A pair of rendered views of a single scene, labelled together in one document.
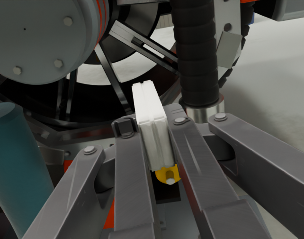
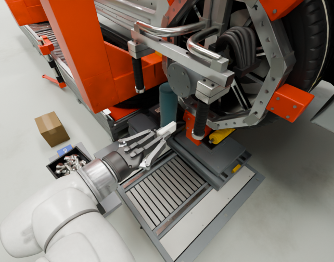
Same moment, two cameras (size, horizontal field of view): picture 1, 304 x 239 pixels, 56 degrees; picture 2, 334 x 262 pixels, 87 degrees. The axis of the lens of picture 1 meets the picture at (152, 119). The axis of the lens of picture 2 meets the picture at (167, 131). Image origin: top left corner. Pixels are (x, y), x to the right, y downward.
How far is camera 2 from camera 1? 0.42 m
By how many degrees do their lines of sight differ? 41
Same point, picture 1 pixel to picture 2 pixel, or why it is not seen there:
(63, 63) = (182, 94)
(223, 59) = (247, 121)
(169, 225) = (214, 154)
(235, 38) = (256, 118)
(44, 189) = (171, 115)
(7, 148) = (166, 100)
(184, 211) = (223, 155)
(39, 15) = (181, 80)
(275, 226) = (261, 196)
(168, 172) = (212, 139)
